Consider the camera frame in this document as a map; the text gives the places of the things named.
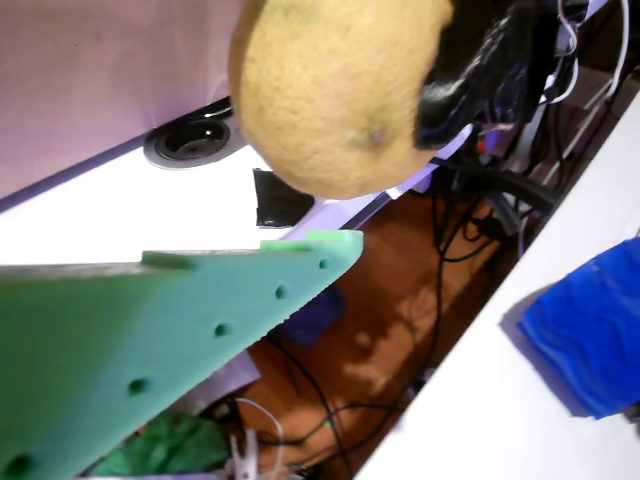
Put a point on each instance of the blue rover wheel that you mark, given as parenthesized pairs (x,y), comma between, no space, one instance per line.
(590,330)

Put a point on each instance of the round desk power socket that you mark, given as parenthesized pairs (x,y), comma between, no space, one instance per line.
(190,142)

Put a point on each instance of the green plastic bag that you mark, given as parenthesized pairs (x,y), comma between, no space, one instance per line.
(165,445)

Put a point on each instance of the flat black tape piece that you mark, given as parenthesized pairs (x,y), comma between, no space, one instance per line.
(280,200)

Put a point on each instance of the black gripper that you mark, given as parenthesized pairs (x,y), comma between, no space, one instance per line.
(540,50)

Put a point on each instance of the yellow lemon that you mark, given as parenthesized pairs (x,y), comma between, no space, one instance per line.
(330,90)

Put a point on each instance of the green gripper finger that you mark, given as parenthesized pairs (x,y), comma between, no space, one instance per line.
(100,350)

